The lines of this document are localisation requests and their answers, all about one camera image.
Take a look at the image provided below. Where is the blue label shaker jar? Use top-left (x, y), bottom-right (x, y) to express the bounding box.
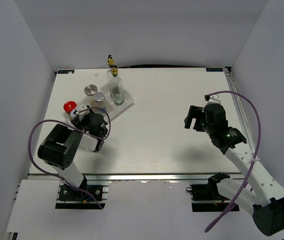
top-left (93, 92), bottom-right (106, 111)

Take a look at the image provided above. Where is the red lid sauce jar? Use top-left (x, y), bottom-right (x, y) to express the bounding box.
top-left (63, 100), bottom-right (77, 119)

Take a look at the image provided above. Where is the shaker jar metal lid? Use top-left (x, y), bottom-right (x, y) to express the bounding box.
top-left (83, 84), bottom-right (98, 105)

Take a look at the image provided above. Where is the glass bottle clear liquid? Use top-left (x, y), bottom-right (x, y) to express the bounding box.
top-left (110, 65), bottom-right (125, 106)

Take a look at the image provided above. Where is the glass bottle dark sauce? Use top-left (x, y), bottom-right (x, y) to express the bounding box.
top-left (107, 54), bottom-right (115, 97)

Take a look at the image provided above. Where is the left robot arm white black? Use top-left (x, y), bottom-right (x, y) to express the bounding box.
top-left (37, 111), bottom-right (108, 200)

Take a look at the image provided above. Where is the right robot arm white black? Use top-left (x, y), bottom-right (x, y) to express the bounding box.
top-left (184, 103), bottom-right (284, 237)

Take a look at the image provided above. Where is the white compartment tray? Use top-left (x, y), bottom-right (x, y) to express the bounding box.
top-left (61, 84), bottom-right (134, 124)

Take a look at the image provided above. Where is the right corner logo sticker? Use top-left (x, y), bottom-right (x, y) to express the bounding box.
top-left (206, 67), bottom-right (224, 72)

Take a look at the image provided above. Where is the corner logo sticker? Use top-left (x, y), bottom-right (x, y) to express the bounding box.
top-left (57, 69), bottom-right (75, 75)
top-left (206, 67), bottom-right (224, 72)

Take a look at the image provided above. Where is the left corner logo sticker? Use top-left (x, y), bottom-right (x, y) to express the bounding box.
top-left (57, 69), bottom-right (75, 75)

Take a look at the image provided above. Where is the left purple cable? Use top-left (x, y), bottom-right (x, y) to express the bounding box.
top-left (29, 107), bottom-right (112, 210)

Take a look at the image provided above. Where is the purple cable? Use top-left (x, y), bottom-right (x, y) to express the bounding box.
top-left (204, 90), bottom-right (261, 233)
top-left (29, 107), bottom-right (112, 210)

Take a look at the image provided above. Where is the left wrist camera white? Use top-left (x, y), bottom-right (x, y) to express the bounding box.
top-left (70, 103), bottom-right (89, 120)

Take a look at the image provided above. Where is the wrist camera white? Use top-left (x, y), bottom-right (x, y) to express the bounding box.
top-left (70, 103), bottom-right (89, 120)
top-left (204, 94), bottom-right (221, 106)

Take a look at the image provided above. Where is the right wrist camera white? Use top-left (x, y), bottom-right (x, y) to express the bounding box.
top-left (204, 94), bottom-right (221, 106)

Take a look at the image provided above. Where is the aluminium table frame rail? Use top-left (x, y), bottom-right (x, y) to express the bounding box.
top-left (223, 66), bottom-right (261, 162)

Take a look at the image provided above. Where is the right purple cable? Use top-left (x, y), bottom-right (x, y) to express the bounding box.
top-left (204, 90), bottom-right (261, 233)

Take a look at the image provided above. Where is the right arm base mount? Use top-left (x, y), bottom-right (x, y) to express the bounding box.
top-left (185, 172), bottom-right (230, 213)

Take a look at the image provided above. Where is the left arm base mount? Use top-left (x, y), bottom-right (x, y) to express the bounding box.
top-left (55, 183), bottom-right (108, 210)

